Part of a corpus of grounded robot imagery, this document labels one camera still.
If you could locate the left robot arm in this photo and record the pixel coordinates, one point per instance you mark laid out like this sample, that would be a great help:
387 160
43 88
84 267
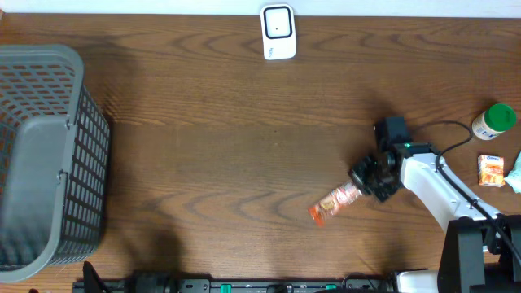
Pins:
138 283

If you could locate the orange red candy bar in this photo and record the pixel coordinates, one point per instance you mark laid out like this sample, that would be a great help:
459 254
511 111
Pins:
340 197

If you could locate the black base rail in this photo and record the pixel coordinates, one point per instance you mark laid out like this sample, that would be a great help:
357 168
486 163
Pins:
355 284

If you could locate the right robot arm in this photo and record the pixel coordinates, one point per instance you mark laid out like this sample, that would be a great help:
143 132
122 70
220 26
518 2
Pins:
481 251

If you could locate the grey plastic mesh basket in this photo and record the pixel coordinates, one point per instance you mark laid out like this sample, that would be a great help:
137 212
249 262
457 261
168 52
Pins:
55 146

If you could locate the teal white wipes packet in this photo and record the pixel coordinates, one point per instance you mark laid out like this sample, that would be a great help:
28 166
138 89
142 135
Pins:
513 179

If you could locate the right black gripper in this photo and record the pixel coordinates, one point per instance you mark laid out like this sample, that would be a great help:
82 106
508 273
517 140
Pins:
356 172

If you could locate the white barcode scanner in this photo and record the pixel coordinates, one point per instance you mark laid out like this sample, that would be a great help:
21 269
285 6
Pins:
278 31

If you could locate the green lid jar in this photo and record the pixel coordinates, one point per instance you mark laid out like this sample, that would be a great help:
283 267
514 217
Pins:
493 122

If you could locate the small orange snack packet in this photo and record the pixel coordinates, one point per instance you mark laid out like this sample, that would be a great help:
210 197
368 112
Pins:
491 170

